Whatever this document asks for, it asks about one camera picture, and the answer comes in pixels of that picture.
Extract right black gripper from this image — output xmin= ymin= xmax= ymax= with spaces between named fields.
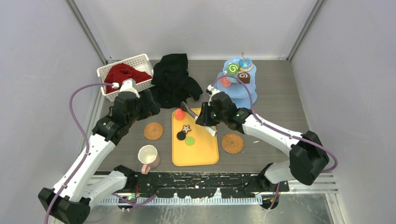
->
xmin=196 ymin=102 xmax=227 ymax=127

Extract metal tongs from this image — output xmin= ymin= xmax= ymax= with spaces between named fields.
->
xmin=180 ymin=101 xmax=217 ymax=137

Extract pink swirl roll cake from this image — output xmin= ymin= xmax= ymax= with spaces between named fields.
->
xmin=220 ymin=77 xmax=233 ymax=88

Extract chocolate swirl roll cake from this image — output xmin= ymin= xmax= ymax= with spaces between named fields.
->
xmin=238 ymin=72 xmax=251 ymax=84

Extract red round cake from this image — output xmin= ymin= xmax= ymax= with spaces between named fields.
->
xmin=175 ymin=108 xmax=186 ymax=120

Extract green roll cake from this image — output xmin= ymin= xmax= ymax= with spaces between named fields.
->
xmin=226 ymin=63 xmax=240 ymax=76

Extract yellow tray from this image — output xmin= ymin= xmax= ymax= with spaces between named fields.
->
xmin=171 ymin=110 xmax=219 ymax=167

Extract blue three-tier cake stand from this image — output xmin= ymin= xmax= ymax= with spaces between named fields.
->
xmin=213 ymin=53 xmax=257 ymax=109

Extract blue donut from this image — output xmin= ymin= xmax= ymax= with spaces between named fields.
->
xmin=239 ymin=57 xmax=253 ymax=72

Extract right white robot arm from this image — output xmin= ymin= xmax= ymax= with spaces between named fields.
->
xmin=196 ymin=89 xmax=330 ymax=192

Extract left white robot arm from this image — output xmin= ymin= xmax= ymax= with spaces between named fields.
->
xmin=38 ymin=89 xmax=161 ymax=224

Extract red cloth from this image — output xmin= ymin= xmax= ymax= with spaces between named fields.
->
xmin=104 ymin=63 xmax=152 ymax=86

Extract left woven coaster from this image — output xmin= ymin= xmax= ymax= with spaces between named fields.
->
xmin=144 ymin=122 xmax=163 ymax=140

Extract woven coaster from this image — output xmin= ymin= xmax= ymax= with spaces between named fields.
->
xmin=221 ymin=133 xmax=244 ymax=154
xmin=144 ymin=122 xmax=163 ymax=140

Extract right woven coaster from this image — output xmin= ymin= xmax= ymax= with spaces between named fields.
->
xmin=221 ymin=133 xmax=244 ymax=154

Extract brown star cookie left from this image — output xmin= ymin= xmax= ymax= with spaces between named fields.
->
xmin=181 ymin=125 xmax=191 ymax=134

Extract green round macaron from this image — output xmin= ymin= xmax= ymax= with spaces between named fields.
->
xmin=184 ymin=137 xmax=195 ymax=146

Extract white plastic basket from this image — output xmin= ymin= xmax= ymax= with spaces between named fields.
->
xmin=97 ymin=54 xmax=154 ymax=92

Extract black round cookie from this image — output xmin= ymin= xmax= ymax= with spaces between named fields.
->
xmin=176 ymin=131 xmax=186 ymax=140

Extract black cloth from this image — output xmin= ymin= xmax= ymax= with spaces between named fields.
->
xmin=151 ymin=53 xmax=203 ymax=109

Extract pink mug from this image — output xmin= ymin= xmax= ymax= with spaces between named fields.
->
xmin=138 ymin=145 xmax=160 ymax=175

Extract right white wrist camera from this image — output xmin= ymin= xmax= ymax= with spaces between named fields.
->
xmin=206 ymin=85 xmax=220 ymax=104

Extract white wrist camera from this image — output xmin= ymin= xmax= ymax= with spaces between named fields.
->
xmin=206 ymin=85 xmax=220 ymax=104
xmin=119 ymin=78 xmax=140 ymax=98

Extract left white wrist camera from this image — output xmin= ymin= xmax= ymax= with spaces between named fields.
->
xmin=119 ymin=78 xmax=140 ymax=98

